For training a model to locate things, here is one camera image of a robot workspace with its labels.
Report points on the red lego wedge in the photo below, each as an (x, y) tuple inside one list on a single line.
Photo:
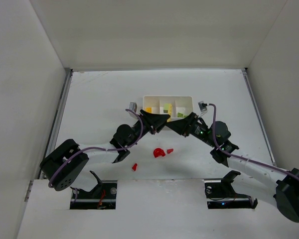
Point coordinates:
[(134, 167)]

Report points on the white divided container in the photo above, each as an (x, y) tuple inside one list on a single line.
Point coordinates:
[(177, 107)]

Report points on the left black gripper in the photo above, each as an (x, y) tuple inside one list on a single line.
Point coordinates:
[(147, 122)]

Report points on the left aluminium rail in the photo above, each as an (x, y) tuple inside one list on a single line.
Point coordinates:
[(53, 135)]

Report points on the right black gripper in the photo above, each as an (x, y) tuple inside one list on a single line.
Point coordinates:
[(188, 124)]

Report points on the right aluminium rail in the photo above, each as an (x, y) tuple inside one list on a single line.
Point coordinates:
[(247, 82)]

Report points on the small red lego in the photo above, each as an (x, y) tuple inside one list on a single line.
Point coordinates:
[(170, 151)]

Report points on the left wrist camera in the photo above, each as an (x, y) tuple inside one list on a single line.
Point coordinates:
[(133, 106)]

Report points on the light green lego block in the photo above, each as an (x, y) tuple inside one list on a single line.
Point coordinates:
[(167, 108)]

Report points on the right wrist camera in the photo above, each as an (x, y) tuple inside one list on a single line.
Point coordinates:
[(202, 106)]

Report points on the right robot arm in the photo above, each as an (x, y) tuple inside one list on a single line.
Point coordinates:
[(283, 185)]

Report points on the red arch lego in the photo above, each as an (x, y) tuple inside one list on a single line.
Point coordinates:
[(159, 152)]

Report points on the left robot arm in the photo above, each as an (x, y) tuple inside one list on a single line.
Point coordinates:
[(67, 165)]

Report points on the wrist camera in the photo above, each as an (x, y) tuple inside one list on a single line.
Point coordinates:
[(133, 106), (202, 106)]

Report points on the yellow long lego brick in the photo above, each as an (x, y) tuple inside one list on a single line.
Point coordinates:
[(170, 114)]

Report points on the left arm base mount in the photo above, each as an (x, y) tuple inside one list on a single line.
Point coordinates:
[(101, 197)]

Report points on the aluminium rail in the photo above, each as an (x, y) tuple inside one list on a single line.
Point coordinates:
[(247, 82), (53, 135)]

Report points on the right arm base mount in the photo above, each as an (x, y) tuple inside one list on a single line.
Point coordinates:
[(220, 194)]

